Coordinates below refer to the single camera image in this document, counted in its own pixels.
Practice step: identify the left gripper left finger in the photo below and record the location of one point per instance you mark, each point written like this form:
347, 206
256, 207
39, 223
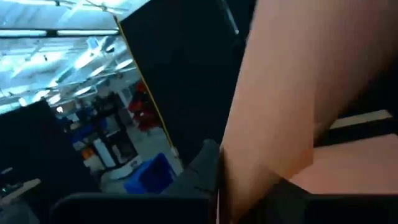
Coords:
202, 174

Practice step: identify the orange paper sheet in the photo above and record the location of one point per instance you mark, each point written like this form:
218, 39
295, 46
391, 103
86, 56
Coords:
280, 77

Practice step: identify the black partition panel yellow edge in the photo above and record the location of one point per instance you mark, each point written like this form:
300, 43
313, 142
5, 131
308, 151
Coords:
186, 77

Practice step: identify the blue plastic bin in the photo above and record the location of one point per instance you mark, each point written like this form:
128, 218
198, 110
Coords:
149, 177

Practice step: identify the black robot workstation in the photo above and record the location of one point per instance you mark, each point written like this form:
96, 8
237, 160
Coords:
115, 146

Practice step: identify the black metal table frame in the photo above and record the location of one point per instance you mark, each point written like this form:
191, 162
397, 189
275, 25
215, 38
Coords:
357, 132

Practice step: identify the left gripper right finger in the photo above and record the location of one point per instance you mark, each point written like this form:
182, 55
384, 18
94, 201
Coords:
280, 205

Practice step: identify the red stacked bins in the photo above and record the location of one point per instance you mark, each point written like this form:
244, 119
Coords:
144, 118

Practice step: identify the black standing panel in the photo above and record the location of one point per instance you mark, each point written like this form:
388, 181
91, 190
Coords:
37, 146

